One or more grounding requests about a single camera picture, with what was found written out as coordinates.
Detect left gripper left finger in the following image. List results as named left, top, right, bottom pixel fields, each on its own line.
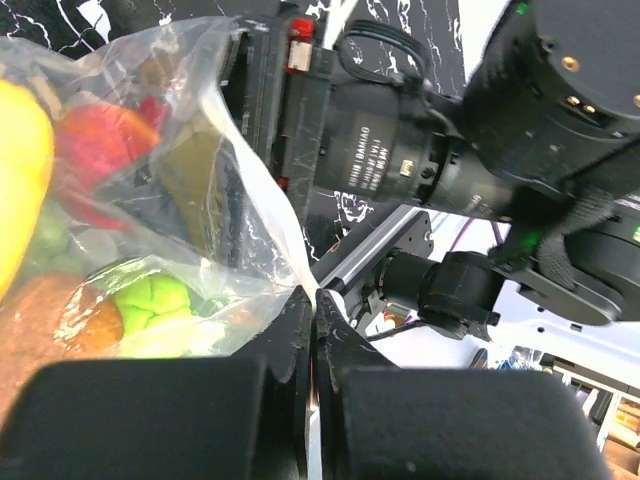
left=1, top=289, right=313, bottom=479

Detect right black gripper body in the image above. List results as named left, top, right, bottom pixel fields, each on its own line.
left=224, top=14, right=513, bottom=220

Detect green fake grape bunch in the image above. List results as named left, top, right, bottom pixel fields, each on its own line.
left=22, top=198, right=85, bottom=277

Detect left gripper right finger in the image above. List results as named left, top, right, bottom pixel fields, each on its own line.
left=314, top=290, right=610, bottom=479

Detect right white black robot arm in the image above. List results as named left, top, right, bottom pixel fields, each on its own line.
left=223, top=1, right=639, bottom=339

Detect red fake apple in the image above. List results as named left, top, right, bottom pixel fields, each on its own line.
left=52, top=96, right=171, bottom=230

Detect green fake wrinkled fruit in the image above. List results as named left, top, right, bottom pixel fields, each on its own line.
left=113, top=273, right=192, bottom=336

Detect brown fake kiwi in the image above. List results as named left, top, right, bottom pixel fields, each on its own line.
left=1, top=271, right=124, bottom=418

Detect polka dot zip top bag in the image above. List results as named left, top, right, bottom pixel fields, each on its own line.
left=1, top=17, right=317, bottom=358

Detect yellow fake mango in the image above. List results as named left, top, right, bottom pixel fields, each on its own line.
left=1, top=80, right=54, bottom=294

